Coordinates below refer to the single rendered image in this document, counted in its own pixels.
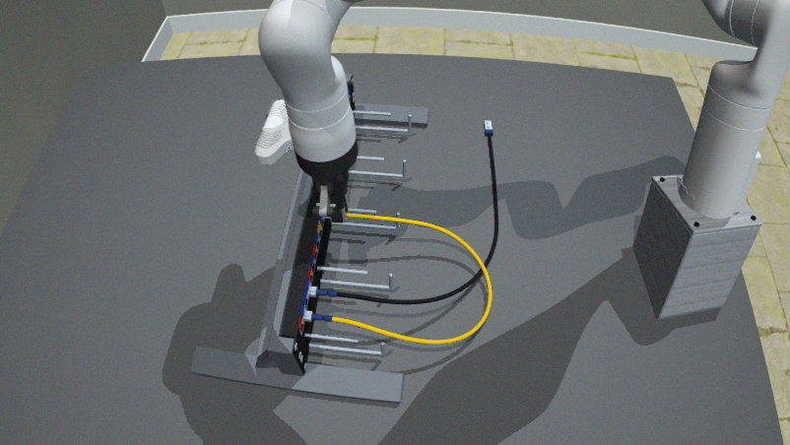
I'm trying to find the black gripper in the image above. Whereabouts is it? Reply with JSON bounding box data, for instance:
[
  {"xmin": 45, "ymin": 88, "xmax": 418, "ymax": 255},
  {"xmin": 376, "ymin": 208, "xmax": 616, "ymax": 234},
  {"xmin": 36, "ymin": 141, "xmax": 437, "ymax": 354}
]
[{"xmin": 295, "ymin": 135, "xmax": 358, "ymax": 223}]

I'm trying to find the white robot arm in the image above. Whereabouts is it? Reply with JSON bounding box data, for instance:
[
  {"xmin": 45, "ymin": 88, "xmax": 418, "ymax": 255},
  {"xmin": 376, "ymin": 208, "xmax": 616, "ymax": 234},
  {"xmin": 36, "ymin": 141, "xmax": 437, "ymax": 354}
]
[{"xmin": 255, "ymin": 0, "xmax": 790, "ymax": 219}]

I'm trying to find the black cable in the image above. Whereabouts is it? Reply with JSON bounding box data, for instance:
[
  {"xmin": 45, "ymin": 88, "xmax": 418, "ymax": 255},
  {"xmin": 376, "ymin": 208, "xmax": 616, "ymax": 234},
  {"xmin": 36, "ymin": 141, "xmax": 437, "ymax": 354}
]
[{"xmin": 327, "ymin": 134, "xmax": 498, "ymax": 304}]

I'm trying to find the yellow patch cord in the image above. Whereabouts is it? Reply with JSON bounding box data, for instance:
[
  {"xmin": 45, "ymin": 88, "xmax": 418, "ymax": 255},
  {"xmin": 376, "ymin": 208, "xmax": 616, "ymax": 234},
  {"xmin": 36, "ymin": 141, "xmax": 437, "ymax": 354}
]
[{"xmin": 323, "ymin": 213, "xmax": 492, "ymax": 345}]

